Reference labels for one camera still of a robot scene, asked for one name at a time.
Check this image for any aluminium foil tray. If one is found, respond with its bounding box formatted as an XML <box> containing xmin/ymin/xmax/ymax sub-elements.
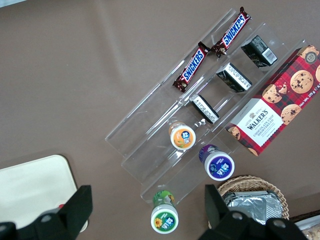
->
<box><xmin>223</xmin><ymin>190</ymin><xmax>283</xmax><ymax>225</ymax></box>

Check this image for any light wicker basket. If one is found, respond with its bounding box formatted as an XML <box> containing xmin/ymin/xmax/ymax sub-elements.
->
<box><xmin>216</xmin><ymin>174</ymin><xmax>290</xmax><ymax>221</ymax></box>

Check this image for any Snickers bar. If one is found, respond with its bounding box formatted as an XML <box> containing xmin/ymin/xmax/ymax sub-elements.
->
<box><xmin>211</xmin><ymin>6</ymin><xmax>252</xmax><ymax>57</ymax></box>
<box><xmin>174</xmin><ymin>41</ymin><xmax>211</xmax><ymax>94</ymax></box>

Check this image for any white plastic bin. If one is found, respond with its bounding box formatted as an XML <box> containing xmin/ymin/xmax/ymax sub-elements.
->
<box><xmin>288</xmin><ymin>213</ymin><xmax>320</xmax><ymax>240</ymax></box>

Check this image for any small black box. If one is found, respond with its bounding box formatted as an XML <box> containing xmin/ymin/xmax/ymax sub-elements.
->
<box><xmin>215</xmin><ymin>62</ymin><xmax>253</xmax><ymax>93</ymax></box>
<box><xmin>240</xmin><ymin>34</ymin><xmax>278</xmax><ymax>69</ymax></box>
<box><xmin>189</xmin><ymin>93</ymin><xmax>220</xmax><ymax>125</ymax></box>

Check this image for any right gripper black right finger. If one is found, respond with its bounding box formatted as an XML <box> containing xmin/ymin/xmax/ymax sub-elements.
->
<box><xmin>197</xmin><ymin>184</ymin><xmax>307</xmax><ymax>240</ymax></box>

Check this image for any cracker snack bag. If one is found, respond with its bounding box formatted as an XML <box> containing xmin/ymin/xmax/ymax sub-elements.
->
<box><xmin>301</xmin><ymin>223</ymin><xmax>320</xmax><ymax>240</ymax></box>

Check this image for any clear acrylic stepped shelf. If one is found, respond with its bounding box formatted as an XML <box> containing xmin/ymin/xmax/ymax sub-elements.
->
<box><xmin>104</xmin><ymin>83</ymin><xmax>241</xmax><ymax>204</ymax></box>
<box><xmin>159</xmin><ymin>8</ymin><xmax>312</xmax><ymax>141</ymax></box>

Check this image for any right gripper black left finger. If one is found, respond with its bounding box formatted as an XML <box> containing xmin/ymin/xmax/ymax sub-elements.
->
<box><xmin>0</xmin><ymin>184</ymin><xmax>94</xmax><ymax>240</ymax></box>

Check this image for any green lid jar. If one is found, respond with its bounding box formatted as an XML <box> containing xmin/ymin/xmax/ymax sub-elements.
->
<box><xmin>150</xmin><ymin>189</ymin><xmax>180</xmax><ymax>234</ymax></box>

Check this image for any purple lid jar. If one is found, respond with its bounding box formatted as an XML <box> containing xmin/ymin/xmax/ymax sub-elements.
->
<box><xmin>198</xmin><ymin>144</ymin><xmax>236</xmax><ymax>182</ymax></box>

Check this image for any red Walkers shortbread box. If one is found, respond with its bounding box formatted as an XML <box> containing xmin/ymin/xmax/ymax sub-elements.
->
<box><xmin>224</xmin><ymin>44</ymin><xmax>320</xmax><ymax>157</ymax></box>

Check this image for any orange lid jar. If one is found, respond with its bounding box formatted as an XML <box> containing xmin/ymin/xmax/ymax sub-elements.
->
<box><xmin>168</xmin><ymin>121</ymin><xmax>197</xmax><ymax>150</ymax></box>

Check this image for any beige plastic tray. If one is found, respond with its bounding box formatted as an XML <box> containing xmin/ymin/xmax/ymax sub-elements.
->
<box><xmin>0</xmin><ymin>154</ymin><xmax>79</xmax><ymax>226</ymax></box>

